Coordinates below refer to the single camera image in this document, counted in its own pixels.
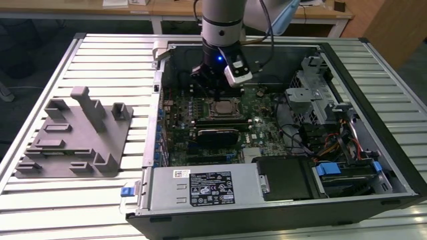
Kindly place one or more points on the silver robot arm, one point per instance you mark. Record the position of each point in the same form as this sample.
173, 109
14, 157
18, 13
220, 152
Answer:
221, 22

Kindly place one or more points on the black RAM slot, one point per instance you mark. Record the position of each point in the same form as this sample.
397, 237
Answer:
220, 121
244, 129
237, 92
237, 89
237, 96
220, 126

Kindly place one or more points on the silver coin battery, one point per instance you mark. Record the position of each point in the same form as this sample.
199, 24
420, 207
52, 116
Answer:
261, 92

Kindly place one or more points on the white box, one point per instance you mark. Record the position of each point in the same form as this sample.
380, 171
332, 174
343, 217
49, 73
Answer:
114, 3
143, 2

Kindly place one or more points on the metal drive cage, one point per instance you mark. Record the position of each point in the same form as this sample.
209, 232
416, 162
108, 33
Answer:
304, 96

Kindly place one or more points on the black graphics card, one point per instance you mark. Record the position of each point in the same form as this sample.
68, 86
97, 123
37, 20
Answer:
217, 137

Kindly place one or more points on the green motherboard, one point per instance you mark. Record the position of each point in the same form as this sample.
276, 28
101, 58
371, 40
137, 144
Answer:
269, 130

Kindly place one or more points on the small silver heatsink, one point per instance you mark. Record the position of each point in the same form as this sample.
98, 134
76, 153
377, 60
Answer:
251, 152

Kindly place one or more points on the black expansion slot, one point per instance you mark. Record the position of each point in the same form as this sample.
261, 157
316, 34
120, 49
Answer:
207, 159

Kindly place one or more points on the small brown box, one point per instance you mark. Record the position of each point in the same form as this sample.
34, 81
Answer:
339, 7

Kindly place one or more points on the wooden desk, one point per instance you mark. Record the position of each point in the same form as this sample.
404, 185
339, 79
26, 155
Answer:
82, 11

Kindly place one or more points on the grey parts rack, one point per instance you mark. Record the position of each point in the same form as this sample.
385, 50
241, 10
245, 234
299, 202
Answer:
82, 135

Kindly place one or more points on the black plastic shroud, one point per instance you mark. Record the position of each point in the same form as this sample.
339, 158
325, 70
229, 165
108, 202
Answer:
283, 178

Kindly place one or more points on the silver power supply unit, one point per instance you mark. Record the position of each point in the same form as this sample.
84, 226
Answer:
167, 185

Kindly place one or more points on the wooden cabinet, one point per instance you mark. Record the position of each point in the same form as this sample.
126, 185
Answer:
396, 30

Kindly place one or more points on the hard disk in blue carrier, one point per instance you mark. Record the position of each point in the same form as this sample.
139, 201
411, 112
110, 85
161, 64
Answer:
328, 170

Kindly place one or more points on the green RAM stick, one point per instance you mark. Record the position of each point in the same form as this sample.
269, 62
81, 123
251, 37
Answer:
70, 152

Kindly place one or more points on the blue case latch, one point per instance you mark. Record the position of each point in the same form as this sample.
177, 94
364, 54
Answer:
126, 192

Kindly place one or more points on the black PC case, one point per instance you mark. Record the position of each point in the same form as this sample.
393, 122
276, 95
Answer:
233, 226

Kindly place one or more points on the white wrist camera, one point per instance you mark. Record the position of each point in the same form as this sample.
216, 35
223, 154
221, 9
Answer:
237, 78

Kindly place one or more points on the grey metal bracket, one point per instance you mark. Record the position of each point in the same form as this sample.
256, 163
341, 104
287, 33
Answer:
160, 50

